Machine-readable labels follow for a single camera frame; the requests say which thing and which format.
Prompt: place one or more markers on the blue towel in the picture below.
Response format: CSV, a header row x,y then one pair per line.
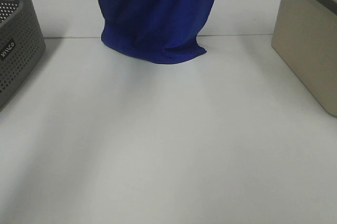
x,y
158,31

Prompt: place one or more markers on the beige bin with grey rim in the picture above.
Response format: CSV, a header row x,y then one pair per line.
x,y
305,38

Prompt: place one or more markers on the grey perforated plastic basket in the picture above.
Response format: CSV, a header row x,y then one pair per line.
x,y
22,45

